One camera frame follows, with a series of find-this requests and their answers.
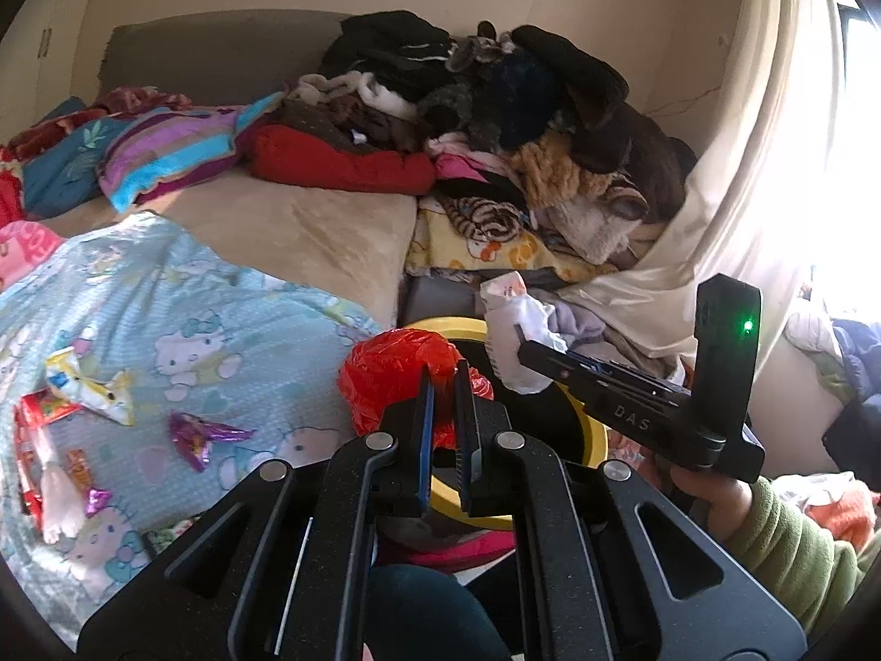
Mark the white and blue cloth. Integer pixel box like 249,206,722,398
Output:
785,303,881,400

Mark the light blue printed blanket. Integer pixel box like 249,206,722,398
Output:
0,212,387,648

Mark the person's teal trouser leg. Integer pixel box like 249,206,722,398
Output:
368,563,510,661

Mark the pink printed blanket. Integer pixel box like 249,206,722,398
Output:
0,220,66,290

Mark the bright red printed blanket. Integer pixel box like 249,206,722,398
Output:
0,158,25,228

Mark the yellow-rimmed black trash bin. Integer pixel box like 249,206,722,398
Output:
395,317,610,531

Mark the person's right hand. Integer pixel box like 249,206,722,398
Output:
671,468,755,559

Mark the cream wardrobe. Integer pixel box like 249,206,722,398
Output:
0,0,94,145

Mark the dark red floral blanket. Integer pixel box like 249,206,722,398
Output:
0,86,194,162

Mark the lavender cloth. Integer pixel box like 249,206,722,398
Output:
551,299,689,373

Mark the person's right forearm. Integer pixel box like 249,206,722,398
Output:
716,475,881,641

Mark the window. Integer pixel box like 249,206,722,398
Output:
812,0,881,332

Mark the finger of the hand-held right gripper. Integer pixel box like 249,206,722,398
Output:
518,339,621,409

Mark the striped purple blue pillow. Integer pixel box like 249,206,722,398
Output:
96,91,286,214

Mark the red cushion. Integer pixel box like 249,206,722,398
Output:
248,124,438,197

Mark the orange cloth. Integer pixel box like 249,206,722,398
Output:
802,474,881,552

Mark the white plastic wrapper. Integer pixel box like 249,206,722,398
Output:
482,274,569,393

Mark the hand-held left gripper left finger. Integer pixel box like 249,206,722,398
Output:
77,365,436,661

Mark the orange candy wrapper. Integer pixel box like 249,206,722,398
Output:
65,449,94,490

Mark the red clear snack packet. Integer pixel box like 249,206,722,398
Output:
14,389,94,545

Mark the yellow white snack wrapper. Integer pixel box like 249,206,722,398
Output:
45,348,135,426

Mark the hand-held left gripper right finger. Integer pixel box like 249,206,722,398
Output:
454,358,808,661

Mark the blue floral blanket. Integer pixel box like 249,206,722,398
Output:
20,97,139,221

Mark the grey headboard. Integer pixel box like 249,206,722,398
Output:
96,10,359,107

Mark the yellow printed blanket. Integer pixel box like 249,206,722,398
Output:
406,196,621,283

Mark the pile of clothes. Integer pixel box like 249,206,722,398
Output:
285,10,699,269

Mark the red plastic bag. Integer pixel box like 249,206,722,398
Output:
337,330,497,452

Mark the beige pillow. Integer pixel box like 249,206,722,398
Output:
41,169,421,332

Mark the white curtain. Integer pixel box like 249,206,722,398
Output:
564,0,847,373

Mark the purple snack wrapper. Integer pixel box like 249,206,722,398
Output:
168,411,257,473

